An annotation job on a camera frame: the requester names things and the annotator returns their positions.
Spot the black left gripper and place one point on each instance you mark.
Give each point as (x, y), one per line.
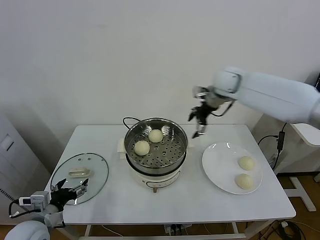
(60, 197)

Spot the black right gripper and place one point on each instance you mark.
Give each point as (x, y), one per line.
(203, 111)

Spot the white steamed baozi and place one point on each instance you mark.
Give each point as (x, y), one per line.
(142, 148)
(244, 181)
(155, 136)
(246, 163)

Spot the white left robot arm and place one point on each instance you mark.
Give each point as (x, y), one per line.
(25, 231)

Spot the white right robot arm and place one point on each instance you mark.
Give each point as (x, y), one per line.
(270, 92)

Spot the stainless steel steamer basket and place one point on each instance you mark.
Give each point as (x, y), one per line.
(170, 155)

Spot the white round plate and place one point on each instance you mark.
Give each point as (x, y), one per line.
(220, 162)

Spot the white grey cabinet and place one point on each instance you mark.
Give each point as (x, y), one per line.
(15, 160)

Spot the cream electric cooker pot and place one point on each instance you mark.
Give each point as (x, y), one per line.
(160, 178)

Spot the white power strip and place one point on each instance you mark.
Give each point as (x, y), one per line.
(175, 228)

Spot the black laptop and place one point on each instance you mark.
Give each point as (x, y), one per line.
(318, 81)

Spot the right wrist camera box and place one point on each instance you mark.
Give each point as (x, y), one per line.
(198, 91)

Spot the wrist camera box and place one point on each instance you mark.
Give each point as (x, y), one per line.
(198, 91)
(35, 200)

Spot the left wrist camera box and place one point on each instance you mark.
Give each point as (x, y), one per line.
(35, 200)

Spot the white table frame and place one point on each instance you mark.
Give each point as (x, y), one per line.
(87, 230)

